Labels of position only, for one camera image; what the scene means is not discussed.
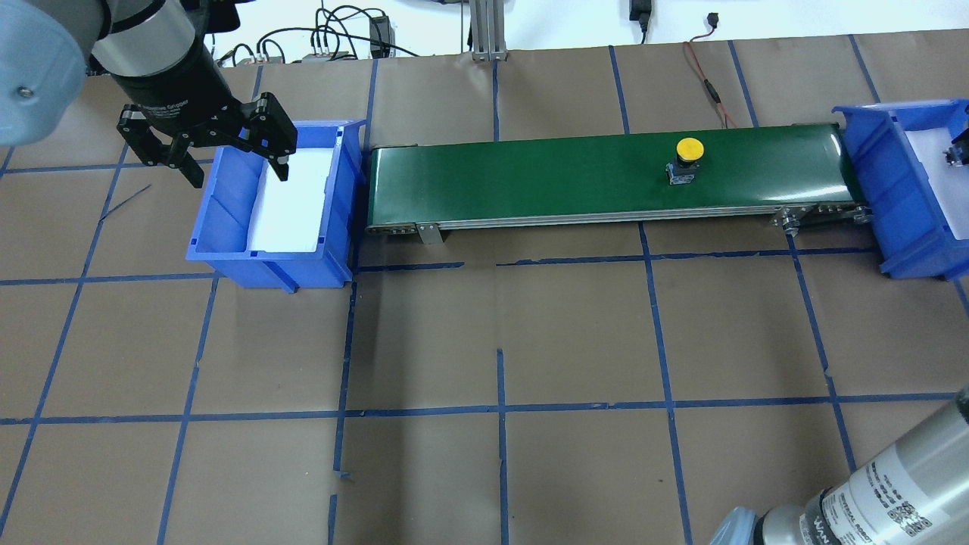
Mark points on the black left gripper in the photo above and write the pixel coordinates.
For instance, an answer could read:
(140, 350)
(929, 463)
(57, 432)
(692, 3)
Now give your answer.
(179, 94)

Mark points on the yellow push button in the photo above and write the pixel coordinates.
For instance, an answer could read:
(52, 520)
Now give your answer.
(685, 165)

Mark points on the red push button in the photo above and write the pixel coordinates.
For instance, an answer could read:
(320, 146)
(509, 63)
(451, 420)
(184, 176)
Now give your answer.
(956, 155)

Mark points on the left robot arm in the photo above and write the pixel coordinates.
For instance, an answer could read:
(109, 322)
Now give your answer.
(153, 50)

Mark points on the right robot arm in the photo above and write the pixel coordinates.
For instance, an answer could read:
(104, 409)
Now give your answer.
(913, 492)

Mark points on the blue bin left side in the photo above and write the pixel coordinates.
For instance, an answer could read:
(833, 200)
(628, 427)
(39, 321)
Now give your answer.
(219, 236)

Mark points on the white foam pad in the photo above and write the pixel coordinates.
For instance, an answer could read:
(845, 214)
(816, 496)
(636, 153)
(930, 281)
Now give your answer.
(286, 216)

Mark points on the black power adapter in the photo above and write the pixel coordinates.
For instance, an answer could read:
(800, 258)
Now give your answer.
(640, 10)

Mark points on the green conveyor belt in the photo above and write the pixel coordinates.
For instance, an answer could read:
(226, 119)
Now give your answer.
(800, 176)

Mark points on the white foam pad right bin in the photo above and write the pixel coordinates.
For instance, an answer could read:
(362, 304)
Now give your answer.
(948, 183)

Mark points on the aluminium frame post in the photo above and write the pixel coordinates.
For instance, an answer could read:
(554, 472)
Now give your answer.
(487, 30)

